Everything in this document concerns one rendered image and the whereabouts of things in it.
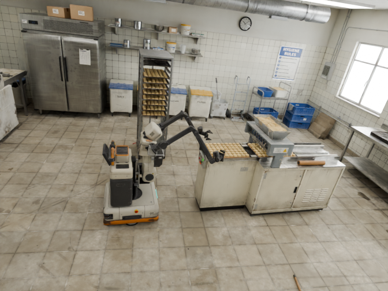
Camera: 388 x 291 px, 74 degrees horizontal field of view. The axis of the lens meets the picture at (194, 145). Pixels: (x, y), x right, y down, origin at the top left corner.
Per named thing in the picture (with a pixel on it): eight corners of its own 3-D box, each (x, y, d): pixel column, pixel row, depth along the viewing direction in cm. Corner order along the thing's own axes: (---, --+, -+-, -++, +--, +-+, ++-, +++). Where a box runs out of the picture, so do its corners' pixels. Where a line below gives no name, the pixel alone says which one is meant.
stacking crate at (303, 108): (305, 110, 733) (307, 103, 723) (313, 115, 698) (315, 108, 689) (286, 109, 719) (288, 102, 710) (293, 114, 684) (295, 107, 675)
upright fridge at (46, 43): (107, 107, 671) (104, 21, 579) (101, 120, 593) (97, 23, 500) (48, 103, 645) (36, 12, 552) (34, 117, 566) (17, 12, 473)
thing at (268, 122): (269, 119, 366) (270, 115, 363) (290, 136, 320) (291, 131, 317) (252, 119, 359) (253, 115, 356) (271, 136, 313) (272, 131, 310)
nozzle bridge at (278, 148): (261, 142, 393) (267, 121, 378) (287, 167, 332) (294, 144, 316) (241, 142, 385) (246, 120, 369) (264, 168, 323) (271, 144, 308)
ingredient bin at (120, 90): (109, 116, 618) (108, 85, 583) (111, 108, 673) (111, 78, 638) (132, 118, 630) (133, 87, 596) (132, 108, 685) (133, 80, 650)
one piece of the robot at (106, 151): (111, 172, 293) (101, 156, 281) (111, 156, 323) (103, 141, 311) (120, 168, 294) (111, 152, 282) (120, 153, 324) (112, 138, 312)
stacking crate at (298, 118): (303, 116, 741) (305, 110, 732) (310, 122, 706) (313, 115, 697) (284, 115, 729) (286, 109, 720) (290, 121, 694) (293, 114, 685)
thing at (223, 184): (235, 194, 407) (247, 144, 366) (244, 209, 377) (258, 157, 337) (193, 197, 388) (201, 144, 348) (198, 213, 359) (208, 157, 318)
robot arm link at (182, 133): (192, 122, 290) (193, 123, 281) (198, 132, 294) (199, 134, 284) (159, 142, 292) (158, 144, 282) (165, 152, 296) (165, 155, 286)
